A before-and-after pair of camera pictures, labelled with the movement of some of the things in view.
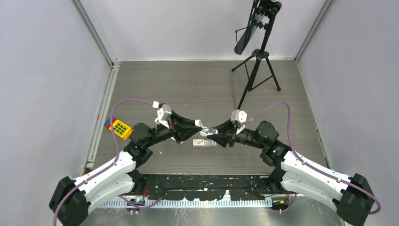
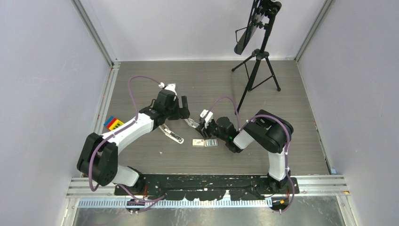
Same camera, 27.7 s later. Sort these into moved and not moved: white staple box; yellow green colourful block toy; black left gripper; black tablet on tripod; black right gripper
Moved: black left gripper; black right gripper
Not moved: white staple box; yellow green colourful block toy; black tablet on tripod
